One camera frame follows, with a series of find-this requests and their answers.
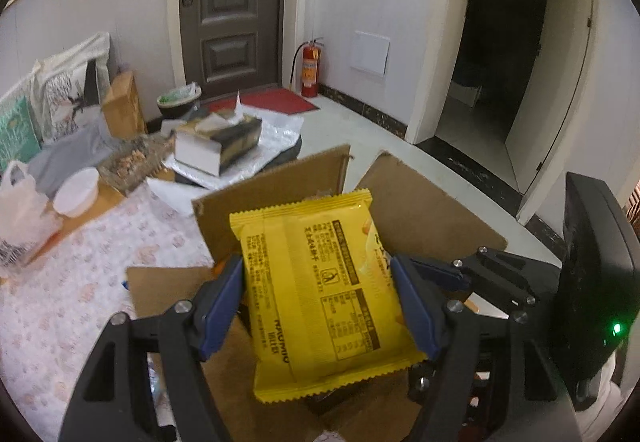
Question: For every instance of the teal tree pillow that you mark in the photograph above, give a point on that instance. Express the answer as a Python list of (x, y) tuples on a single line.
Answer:
[(17, 134)]

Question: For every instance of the glass tray of nuts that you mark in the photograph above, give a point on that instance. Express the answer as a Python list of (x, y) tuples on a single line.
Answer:
[(132, 164)]

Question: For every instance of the tissue box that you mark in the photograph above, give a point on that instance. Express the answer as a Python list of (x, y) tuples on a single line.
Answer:
[(220, 144)]

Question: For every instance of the red fire extinguisher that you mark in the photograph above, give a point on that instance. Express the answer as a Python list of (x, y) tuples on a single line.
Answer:
[(310, 67)]

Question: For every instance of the white plastic bowl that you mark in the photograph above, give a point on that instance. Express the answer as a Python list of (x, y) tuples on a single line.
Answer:
[(77, 192)]

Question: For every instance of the wooden side cabinet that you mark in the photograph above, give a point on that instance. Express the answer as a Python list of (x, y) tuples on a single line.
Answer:
[(122, 104)]

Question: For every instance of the white wall panel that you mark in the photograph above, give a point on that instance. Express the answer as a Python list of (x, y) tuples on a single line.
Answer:
[(370, 52)]

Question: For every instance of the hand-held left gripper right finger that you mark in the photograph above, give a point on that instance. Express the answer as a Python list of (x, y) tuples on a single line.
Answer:
[(415, 307)]

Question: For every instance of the yellow snack packet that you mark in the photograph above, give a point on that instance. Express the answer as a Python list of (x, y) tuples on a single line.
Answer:
[(320, 292)]

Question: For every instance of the dark entrance door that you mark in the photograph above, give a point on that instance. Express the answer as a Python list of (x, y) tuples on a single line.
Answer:
[(232, 7)]

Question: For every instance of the red doormat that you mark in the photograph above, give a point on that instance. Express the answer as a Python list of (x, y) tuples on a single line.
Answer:
[(270, 101)]

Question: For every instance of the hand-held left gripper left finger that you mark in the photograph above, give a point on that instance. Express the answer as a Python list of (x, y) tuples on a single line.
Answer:
[(222, 307)]

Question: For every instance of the white interior door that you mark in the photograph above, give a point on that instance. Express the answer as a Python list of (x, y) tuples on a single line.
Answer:
[(555, 72)]

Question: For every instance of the cardboard box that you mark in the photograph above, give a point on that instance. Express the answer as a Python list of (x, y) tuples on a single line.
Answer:
[(300, 172)]

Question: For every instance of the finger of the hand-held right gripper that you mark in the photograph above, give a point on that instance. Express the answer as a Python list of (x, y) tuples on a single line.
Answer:
[(500, 272), (424, 384)]

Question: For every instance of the trash bin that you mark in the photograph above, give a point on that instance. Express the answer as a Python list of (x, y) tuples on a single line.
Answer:
[(177, 102)]

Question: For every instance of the grey garment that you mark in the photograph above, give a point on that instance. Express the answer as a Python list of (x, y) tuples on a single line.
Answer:
[(70, 157)]

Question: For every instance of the white tree print tote bag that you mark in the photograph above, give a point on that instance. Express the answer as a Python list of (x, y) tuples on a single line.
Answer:
[(70, 87)]

